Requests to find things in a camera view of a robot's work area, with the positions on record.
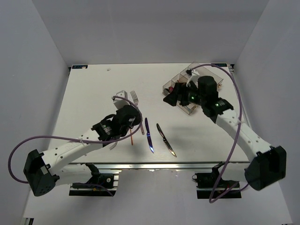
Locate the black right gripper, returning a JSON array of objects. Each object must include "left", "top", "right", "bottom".
[{"left": 163, "top": 82, "right": 205, "bottom": 107}]

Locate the iridescent purple knife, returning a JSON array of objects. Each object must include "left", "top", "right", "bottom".
[{"left": 145, "top": 117, "right": 154, "bottom": 153}]

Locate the pink handled fork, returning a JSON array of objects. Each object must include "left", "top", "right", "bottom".
[{"left": 130, "top": 90, "right": 145, "bottom": 136}]

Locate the black handled knife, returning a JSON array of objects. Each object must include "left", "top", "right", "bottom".
[{"left": 156, "top": 123, "right": 177, "bottom": 157}]

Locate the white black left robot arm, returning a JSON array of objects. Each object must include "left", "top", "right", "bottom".
[{"left": 23, "top": 105, "right": 142, "bottom": 196}]

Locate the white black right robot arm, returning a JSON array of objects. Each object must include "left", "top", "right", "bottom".
[{"left": 163, "top": 76, "right": 286, "bottom": 190}]

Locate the orange chopstick left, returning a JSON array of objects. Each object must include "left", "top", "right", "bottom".
[{"left": 129, "top": 129, "right": 134, "bottom": 145}]

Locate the clear divided utensil organizer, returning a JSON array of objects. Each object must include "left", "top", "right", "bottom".
[{"left": 162, "top": 62, "right": 225, "bottom": 117}]

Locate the blue label sticker right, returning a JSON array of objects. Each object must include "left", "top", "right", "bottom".
[{"left": 212, "top": 63, "right": 227, "bottom": 67}]

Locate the blue label sticker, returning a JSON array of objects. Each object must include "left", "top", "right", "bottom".
[
  {"left": 72, "top": 65, "right": 88, "bottom": 69},
  {"left": 212, "top": 63, "right": 227, "bottom": 67}
]

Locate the blue label sticker left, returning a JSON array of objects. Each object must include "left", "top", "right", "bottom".
[{"left": 72, "top": 65, "right": 88, "bottom": 69}]

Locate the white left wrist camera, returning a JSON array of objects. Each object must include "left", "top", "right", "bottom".
[{"left": 112, "top": 90, "right": 129, "bottom": 110}]

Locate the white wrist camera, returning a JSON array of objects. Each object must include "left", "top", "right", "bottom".
[
  {"left": 112, "top": 90, "right": 129, "bottom": 110},
  {"left": 186, "top": 69, "right": 200, "bottom": 87}
]

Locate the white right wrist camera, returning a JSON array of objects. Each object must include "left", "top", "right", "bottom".
[{"left": 186, "top": 69, "right": 200, "bottom": 87}]

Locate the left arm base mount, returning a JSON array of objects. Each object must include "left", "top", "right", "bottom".
[{"left": 69, "top": 163, "right": 118, "bottom": 197}]

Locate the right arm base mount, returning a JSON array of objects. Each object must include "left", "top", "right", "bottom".
[{"left": 192, "top": 173, "right": 241, "bottom": 199}]

